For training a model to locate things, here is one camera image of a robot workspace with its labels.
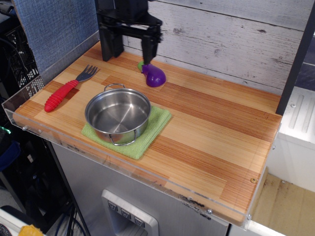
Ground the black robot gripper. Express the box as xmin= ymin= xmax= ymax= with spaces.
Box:
xmin=95 ymin=0 xmax=163 ymax=65

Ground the purple toy eggplant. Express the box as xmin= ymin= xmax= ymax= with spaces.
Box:
xmin=137 ymin=61 xmax=166 ymax=88

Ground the blue fabric panel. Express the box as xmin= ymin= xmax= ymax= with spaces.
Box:
xmin=13 ymin=0 xmax=98 ymax=74

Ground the green folded cloth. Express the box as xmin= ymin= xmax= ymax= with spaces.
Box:
xmin=81 ymin=106 xmax=172 ymax=160

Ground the black plastic crate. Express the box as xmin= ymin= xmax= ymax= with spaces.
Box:
xmin=0 ymin=26 xmax=39 ymax=88

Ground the clear acrylic table guard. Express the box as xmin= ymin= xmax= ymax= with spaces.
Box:
xmin=5 ymin=44 xmax=281 ymax=226

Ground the stainless steel cabinet with dispenser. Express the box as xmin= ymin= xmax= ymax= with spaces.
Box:
xmin=52 ymin=144 xmax=230 ymax=236

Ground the white appliance top right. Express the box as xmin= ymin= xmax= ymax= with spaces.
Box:
xmin=266 ymin=87 xmax=315 ymax=192

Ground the yellow object bottom left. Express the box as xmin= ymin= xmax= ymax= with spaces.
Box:
xmin=18 ymin=225 xmax=44 ymax=236

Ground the black vertical post left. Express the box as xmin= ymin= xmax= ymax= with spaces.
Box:
xmin=101 ymin=48 xmax=115 ymax=61

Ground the black vertical post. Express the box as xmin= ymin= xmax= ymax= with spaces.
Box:
xmin=101 ymin=48 xmax=115 ymax=61
xmin=276 ymin=2 xmax=315 ymax=116

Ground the silver metal bowl with handles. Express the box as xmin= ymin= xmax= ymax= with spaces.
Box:
xmin=85 ymin=83 xmax=152 ymax=146

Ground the red handled grey fork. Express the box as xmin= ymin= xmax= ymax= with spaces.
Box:
xmin=44 ymin=65 xmax=98 ymax=112

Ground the black vertical post right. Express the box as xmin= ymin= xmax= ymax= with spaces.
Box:
xmin=276 ymin=2 xmax=315 ymax=116

